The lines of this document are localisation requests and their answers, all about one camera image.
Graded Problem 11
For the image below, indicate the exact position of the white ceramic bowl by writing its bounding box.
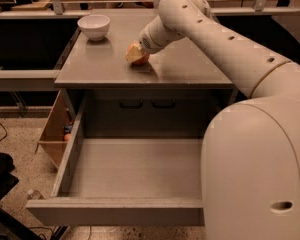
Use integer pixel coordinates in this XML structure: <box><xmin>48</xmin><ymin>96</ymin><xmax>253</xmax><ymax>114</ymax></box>
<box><xmin>77</xmin><ymin>14</ymin><xmax>110</xmax><ymax>41</ymax></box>

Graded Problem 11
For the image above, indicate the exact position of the black chair base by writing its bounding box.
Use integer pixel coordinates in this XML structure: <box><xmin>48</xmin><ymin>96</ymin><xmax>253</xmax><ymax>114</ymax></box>
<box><xmin>0</xmin><ymin>152</ymin><xmax>42</xmax><ymax>240</ymax></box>

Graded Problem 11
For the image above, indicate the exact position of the grey open top drawer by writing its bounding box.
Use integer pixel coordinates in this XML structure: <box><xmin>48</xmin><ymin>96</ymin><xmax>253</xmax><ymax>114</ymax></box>
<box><xmin>27</xmin><ymin>97</ymin><xmax>219</xmax><ymax>226</ymax></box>

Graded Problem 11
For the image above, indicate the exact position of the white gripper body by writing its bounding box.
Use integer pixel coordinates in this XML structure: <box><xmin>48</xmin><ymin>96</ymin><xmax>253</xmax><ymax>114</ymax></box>
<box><xmin>139</xmin><ymin>20</ymin><xmax>169</xmax><ymax>54</ymax></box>

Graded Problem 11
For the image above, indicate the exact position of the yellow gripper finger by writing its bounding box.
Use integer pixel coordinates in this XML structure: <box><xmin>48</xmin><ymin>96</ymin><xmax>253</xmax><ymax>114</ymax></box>
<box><xmin>124</xmin><ymin>43</ymin><xmax>148</xmax><ymax>64</ymax></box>

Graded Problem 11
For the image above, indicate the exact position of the small orange fruit in box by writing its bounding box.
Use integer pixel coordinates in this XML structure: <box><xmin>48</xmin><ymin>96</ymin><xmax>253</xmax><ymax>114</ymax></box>
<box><xmin>63</xmin><ymin>133</ymin><xmax>71</xmax><ymax>141</ymax></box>

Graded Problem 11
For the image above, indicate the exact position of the wooden box on floor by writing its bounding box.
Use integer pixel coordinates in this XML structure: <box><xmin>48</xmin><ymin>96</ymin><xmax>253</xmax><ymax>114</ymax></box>
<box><xmin>38</xmin><ymin>92</ymin><xmax>72</xmax><ymax>168</ymax></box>

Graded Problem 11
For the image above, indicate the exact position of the grey cabinet counter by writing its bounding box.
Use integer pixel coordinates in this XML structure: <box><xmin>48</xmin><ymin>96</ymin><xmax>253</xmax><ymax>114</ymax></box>
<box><xmin>55</xmin><ymin>9</ymin><xmax>241</xmax><ymax>122</ymax></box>

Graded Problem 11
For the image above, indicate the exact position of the clear plastic bottle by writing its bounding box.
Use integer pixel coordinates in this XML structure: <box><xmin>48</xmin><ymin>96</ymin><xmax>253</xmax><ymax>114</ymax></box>
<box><xmin>27</xmin><ymin>189</ymin><xmax>43</xmax><ymax>200</ymax></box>

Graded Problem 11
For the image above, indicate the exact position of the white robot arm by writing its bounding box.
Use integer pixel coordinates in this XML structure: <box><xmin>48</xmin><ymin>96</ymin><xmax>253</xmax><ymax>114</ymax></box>
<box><xmin>126</xmin><ymin>0</ymin><xmax>300</xmax><ymax>240</ymax></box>

